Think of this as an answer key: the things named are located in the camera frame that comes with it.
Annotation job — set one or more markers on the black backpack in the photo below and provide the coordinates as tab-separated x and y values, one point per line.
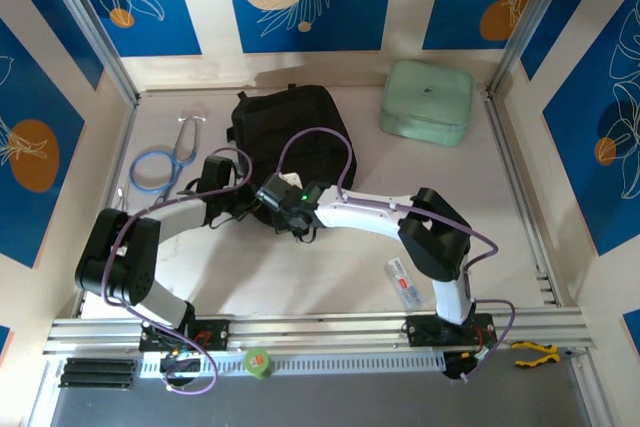
290	117

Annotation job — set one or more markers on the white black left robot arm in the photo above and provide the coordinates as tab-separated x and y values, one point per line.
170	219

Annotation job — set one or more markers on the green tape roll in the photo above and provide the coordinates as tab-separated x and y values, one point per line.
257	363

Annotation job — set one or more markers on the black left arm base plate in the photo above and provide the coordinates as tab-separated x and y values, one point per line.
215	334

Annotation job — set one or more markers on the aluminium corner post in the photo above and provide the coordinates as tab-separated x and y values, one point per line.
95	32
530	22

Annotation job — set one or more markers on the yellow black pliers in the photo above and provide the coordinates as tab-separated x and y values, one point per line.
537	353

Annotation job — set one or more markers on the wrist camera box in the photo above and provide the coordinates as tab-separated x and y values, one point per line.
275	192
216	174

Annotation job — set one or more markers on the aluminium rail frame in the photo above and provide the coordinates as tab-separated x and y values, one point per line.
310	329

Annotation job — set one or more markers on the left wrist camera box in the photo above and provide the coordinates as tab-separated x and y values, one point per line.
216	174

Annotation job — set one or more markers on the mint green zip case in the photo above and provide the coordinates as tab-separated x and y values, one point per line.
425	97

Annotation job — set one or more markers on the blue stethoscope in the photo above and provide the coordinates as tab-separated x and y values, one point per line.
172	159

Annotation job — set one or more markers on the clear ruler box red label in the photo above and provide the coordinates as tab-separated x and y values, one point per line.
405	282

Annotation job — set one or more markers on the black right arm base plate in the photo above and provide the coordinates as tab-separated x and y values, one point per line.
425	331

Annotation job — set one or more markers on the black ribbed block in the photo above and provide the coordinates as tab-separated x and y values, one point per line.
97	373

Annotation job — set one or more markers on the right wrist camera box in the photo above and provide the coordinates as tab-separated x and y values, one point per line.
275	192

